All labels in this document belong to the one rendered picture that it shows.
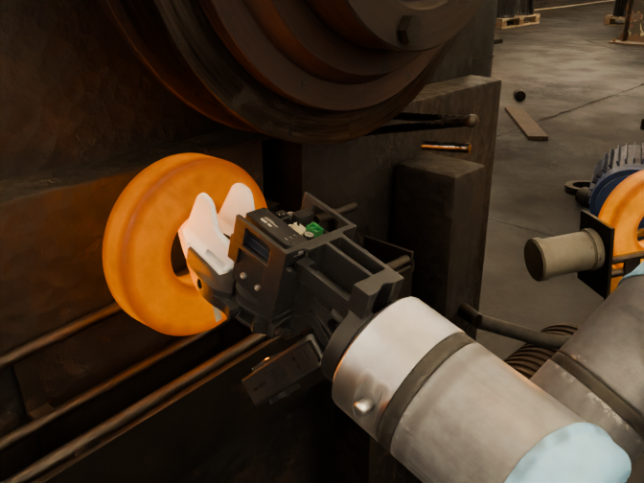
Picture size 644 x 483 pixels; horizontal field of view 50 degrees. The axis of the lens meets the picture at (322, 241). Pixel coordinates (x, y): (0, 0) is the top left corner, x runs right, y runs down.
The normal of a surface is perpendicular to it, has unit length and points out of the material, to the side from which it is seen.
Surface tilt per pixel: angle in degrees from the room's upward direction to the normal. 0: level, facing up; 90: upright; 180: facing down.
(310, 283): 90
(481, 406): 33
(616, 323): 44
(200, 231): 89
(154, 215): 88
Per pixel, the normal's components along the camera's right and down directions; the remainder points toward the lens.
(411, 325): 0.06, -0.73
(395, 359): -0.27, -0.46
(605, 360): -0.49, -0.41
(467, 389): -0.11, -0.62
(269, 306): -0.69, 0.28
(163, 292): 0.73, 0.24
